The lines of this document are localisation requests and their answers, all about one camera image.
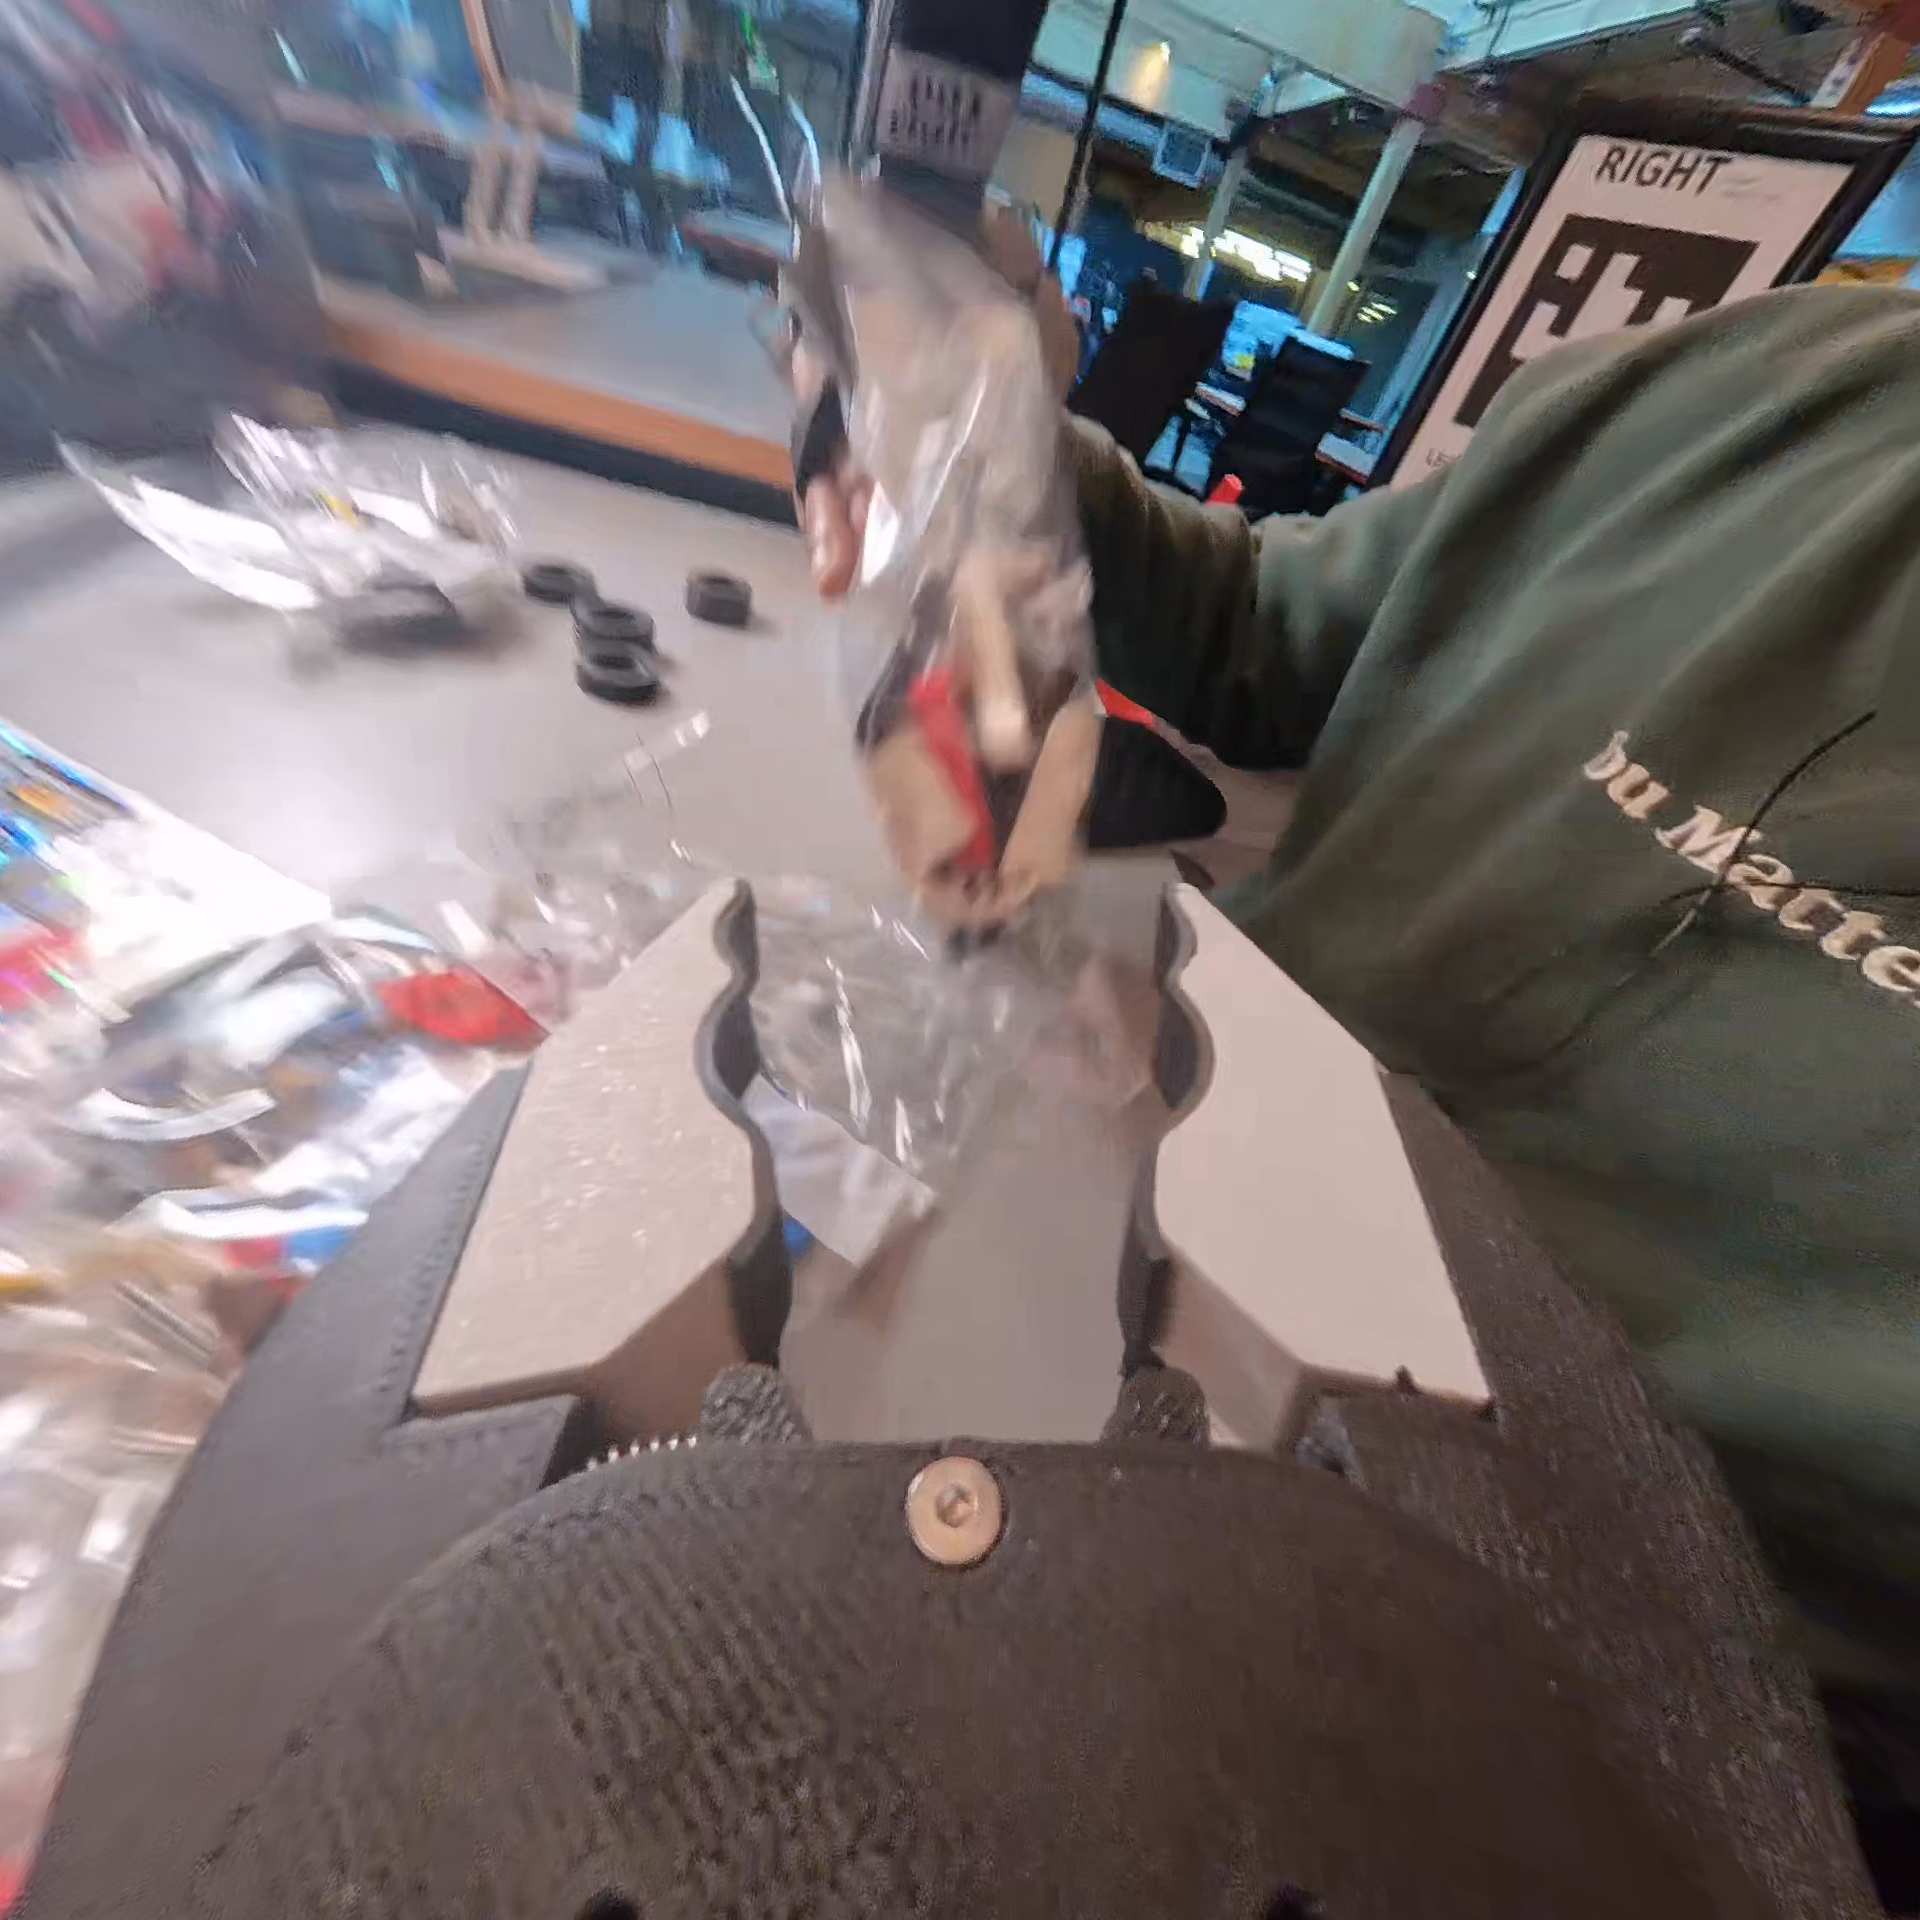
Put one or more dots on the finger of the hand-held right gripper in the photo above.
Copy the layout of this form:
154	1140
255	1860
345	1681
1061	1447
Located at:
908	811
1060	780

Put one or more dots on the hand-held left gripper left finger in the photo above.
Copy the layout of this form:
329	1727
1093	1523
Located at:
600	1202

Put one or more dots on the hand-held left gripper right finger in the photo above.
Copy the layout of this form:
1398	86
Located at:
1319	1214

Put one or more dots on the red lego piece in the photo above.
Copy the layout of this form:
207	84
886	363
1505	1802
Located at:
949	764

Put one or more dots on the small clear plastic bag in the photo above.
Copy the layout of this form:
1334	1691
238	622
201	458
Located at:
932	1050

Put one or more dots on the person's right forearm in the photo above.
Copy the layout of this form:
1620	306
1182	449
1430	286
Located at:
1201	629

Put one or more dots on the black lego tire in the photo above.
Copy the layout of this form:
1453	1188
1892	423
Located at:
621	675
559	581
614	625
720	597

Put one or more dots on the lego parts bag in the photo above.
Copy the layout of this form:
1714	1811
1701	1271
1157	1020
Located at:
301	1050

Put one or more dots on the black office chair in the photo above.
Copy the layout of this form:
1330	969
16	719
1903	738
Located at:
1277	405

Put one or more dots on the orange edged table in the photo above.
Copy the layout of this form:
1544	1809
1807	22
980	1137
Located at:
600	405

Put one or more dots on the holographic sticker sheet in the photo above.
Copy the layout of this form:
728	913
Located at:
90	839

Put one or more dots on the crumpled clear plastic bag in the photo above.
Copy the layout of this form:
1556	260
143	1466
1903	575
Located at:
285	510

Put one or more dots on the black framed marker sign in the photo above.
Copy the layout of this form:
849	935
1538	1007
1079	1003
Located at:
1664	226

